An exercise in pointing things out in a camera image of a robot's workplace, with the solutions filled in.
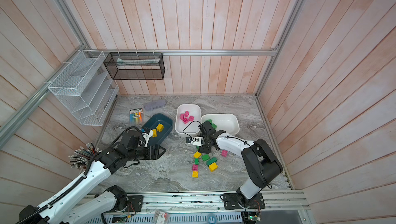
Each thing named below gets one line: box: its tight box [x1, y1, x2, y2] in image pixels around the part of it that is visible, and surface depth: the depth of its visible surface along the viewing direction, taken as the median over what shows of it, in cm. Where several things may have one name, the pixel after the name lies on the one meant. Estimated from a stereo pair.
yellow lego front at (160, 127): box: [156, 123, 164, 133], surface depth 100 cm
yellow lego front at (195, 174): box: [191, 170, 199, 179], surface depth 83 cm
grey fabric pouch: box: [143, 99, 167, 111], surface depth 113 cm
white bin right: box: [200, 113, 240, 136], surface depth 103 cm
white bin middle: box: [174, 103, 202, 137], surface depth 106 cm
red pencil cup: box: [68, 142, 99, 169], surface depth 76 cm
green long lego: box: [206, 156, 218, 167], surface depth 87 cm
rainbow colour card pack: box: [129, 107, 143, 125], surface depth 109 cm
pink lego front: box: [191, 164, 199, 172], surface depth 85 cm
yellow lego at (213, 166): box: [208, 162, 219, 172], surface depth 85 cm
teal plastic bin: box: [140, 113, 174, 146], surface depth 103 cm
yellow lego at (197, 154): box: [193, 150, 202, 159], surface depth 90 cm
